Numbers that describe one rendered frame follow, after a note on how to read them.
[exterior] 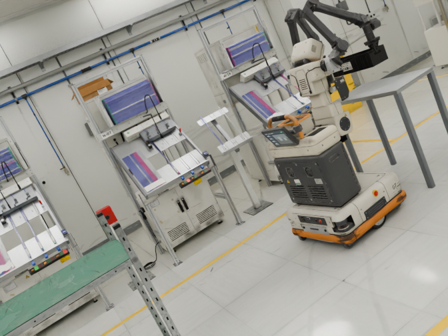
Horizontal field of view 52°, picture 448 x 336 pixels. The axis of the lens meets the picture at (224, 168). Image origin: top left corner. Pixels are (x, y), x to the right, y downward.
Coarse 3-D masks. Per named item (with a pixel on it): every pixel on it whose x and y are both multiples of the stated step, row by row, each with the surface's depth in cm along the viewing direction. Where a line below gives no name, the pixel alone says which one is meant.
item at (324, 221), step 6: (294, 216) 343; (300, 216) 337; (306, 216) 331; (312, 216) 324; (318, 216) 318; (324, 216) 314; (330, 216) 309; (300, 222) 341; (306, 222) 335; (312, 222) 328; (318, 222) 322; (324, 222) 316; (330, 222) 310
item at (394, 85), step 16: (384, 80) 377; (400, 80) 349; (416, 80) 335; (432, 80) 345; (352, 96) 374; (368, 96) 348; (384, 96) 336; (400, 96) 327; (400, 112) 331; (352, 144) 392; (384, 144) 415; (416, 144) 334; (352, 160) 397
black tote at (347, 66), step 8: (376, 48) 325; (384, 48) 329; (352, 56) 356; (360, 56) 328; (368, 56) 322; (376, 56) 325; (384, 56) 329; (344, 64) 344; (352, 64) 337; (360, 64) 331; (368, 64) 326; (376, 64) 325; (336, 72) 354; (344, 72) 347; (352, 72) 341
